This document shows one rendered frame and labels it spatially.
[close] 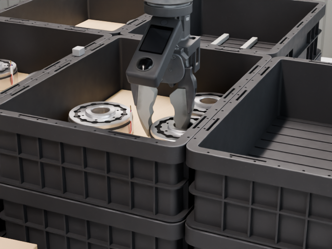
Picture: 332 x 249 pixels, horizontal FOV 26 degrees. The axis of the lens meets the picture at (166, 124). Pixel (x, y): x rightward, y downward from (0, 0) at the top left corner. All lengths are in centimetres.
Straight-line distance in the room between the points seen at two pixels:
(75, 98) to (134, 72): 23
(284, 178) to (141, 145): 18
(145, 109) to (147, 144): 22
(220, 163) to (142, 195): 13
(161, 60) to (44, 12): 69
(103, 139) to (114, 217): 11
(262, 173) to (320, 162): 25
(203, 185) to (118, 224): 14
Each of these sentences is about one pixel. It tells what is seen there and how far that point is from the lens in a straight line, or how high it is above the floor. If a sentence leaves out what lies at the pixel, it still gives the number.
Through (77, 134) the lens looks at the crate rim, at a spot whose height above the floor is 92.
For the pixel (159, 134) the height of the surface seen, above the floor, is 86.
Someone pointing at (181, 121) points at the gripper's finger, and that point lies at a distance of 108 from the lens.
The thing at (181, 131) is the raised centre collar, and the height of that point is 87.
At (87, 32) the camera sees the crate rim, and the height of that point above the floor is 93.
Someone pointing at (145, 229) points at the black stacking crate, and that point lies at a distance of 95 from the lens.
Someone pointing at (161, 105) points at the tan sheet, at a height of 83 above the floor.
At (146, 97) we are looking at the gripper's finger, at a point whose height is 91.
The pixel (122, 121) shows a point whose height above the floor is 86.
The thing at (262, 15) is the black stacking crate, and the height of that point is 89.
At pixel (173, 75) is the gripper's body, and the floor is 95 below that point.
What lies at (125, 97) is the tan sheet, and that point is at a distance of 130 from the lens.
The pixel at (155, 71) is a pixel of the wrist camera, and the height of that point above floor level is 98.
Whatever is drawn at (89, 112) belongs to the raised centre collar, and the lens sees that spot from 114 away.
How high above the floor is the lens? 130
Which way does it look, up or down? 24 degrees down
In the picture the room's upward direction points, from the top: straight up
